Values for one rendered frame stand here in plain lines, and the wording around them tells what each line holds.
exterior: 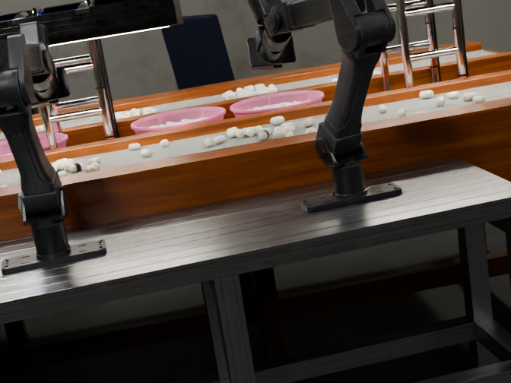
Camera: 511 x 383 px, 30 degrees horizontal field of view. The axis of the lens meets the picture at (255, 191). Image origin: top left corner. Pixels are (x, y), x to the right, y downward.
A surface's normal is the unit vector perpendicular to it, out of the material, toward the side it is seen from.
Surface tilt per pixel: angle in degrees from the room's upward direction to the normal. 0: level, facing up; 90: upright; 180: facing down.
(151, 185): 90
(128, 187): 90
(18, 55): 55
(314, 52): 90
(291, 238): 0
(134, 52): 90
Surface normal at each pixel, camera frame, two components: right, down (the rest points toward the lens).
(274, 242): -0.15, -0.96
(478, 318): 0.19, 0.21
